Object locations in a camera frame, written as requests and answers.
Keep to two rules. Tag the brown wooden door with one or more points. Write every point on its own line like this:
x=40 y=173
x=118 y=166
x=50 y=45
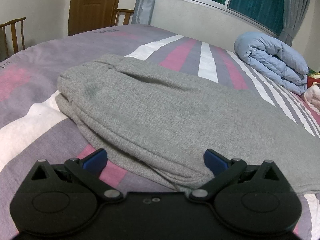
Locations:
x=90 y=7

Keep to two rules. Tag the folded light blue duvet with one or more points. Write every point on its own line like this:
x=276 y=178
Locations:
x=270 y=57

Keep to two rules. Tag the bed with striped sheet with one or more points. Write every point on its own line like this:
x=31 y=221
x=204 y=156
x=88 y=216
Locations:
x=37 y=55

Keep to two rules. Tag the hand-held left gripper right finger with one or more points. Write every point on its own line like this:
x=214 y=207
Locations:
x=213 y=163

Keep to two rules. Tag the grey curtain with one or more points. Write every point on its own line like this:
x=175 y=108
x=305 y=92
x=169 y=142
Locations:
x=145 y=2
x=295 y=10

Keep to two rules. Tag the red patterned folded blanket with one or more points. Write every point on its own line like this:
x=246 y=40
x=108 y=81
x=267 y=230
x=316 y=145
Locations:
x=313 y=80

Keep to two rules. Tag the window with metal frame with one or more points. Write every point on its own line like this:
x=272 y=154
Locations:
x=252 y=2

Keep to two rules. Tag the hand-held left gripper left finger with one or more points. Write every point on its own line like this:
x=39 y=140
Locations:
x=96 y=158

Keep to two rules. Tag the folded pink blanket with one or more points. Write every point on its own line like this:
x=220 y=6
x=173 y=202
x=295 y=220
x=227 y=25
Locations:
x=313 y=97

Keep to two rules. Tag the wooden chair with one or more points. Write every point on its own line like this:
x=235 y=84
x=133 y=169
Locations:
x=123 y=15
x=15 y=35

